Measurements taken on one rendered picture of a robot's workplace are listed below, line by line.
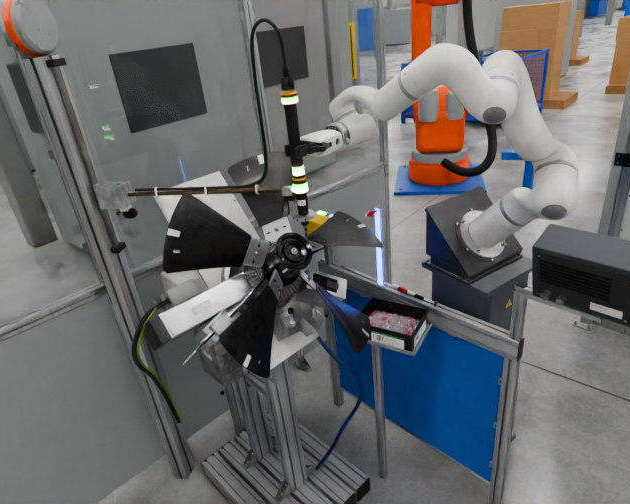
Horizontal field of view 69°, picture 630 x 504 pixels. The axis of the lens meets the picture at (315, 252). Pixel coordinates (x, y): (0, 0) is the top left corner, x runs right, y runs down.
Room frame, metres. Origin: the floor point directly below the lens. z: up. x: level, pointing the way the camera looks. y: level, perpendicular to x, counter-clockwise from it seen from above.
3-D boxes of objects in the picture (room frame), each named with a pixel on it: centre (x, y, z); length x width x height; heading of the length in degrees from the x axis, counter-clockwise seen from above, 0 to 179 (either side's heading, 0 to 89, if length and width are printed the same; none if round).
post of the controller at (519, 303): (1.13, -0.60, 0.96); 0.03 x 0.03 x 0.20; 41
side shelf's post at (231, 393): (1.64, 0.47, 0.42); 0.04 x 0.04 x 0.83; 41
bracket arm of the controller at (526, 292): (1.06, -0.67, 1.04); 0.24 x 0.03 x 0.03; 41
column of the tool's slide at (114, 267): (1.47, 0.72, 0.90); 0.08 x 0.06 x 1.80; 166
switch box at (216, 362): (1.40, 0.41, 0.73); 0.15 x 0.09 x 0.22; 41
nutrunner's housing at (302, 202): (1.30, 0.02, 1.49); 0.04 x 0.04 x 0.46
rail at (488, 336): (1.46, -0.32, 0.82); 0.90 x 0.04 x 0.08; 41
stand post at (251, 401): (1.46, 0.34, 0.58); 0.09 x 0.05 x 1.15; 131
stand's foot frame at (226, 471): (1.36, 0.25, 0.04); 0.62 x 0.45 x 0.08; 41
